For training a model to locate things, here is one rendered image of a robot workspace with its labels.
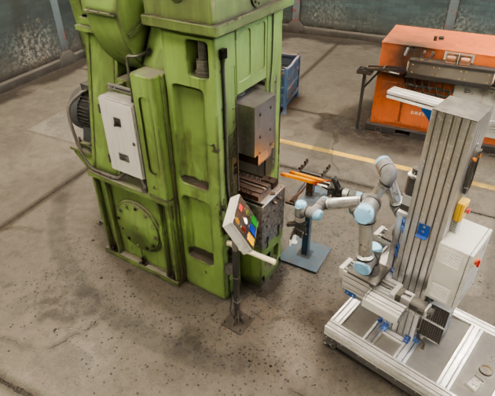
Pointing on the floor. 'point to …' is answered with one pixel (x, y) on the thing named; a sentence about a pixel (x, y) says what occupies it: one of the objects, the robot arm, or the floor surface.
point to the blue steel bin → (289, 78)
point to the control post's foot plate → (237, 323)
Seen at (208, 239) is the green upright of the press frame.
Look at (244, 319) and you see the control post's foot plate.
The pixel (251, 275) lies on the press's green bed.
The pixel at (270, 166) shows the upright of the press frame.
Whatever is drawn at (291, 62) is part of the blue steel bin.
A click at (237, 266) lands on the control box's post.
